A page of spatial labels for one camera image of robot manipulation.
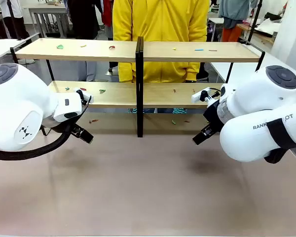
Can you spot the bystander in white coat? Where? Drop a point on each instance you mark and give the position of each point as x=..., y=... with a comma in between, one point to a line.
x=13, y=14

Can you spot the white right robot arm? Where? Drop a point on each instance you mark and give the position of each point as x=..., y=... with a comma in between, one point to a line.
x=256, y=111

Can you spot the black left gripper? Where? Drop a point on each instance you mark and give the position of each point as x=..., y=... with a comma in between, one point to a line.
x=74, y=129

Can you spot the person's right yellow sleeved forearm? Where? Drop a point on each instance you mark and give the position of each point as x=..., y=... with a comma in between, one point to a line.
x=122, y=59

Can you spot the bystander in black clothes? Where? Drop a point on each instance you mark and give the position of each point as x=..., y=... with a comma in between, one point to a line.
x=84, y=17

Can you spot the white side table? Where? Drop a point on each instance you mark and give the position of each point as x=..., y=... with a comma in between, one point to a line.
x=2, y=48
x=273, y=59

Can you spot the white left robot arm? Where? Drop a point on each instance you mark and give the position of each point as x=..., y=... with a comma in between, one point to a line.
x=19, y=103

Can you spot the wooden shelf unit black frame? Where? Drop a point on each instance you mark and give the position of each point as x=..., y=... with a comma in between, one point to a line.
x=74, y=51
x=202, y=53

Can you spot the red green paper scrap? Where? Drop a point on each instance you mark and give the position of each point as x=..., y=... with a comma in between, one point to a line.
x=93, y=121

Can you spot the person's left yellow sleeved forearm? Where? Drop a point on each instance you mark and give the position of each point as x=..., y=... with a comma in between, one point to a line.
x=196, y=59

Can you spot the bystander in red top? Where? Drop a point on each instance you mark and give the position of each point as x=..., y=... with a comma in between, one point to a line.
x=108, y=13

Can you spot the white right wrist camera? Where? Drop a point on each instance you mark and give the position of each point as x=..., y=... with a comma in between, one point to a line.
x=198, y=96

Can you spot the grey background table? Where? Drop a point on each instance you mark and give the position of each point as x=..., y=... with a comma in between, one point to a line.
x=48, y=10

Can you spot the bystander in grey top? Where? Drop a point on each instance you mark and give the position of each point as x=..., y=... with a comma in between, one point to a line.
x=236, y=14

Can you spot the person in yellow hoodie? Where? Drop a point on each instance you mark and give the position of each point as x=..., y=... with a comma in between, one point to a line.
x=160, y=22

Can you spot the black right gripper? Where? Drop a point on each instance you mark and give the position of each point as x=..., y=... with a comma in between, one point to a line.
x=214, y=114

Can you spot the black tripod pole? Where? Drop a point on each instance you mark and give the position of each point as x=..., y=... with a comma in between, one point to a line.
x=254, y=19
x=14, y=22

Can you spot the blue paper scrap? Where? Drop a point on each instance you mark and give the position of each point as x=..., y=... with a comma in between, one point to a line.
x=199, y=50

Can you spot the teal microfiber duster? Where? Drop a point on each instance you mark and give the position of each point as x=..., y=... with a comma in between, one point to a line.
x=135, y=110
x=180, y=110

